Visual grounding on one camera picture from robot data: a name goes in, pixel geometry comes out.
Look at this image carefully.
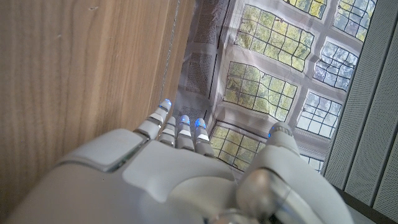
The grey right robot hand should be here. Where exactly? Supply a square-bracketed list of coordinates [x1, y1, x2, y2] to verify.
[6, 98, 355, 224]

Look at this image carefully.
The printed window backdrop cloth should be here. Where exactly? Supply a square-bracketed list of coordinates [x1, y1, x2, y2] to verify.
[172, 0, 379, 175]

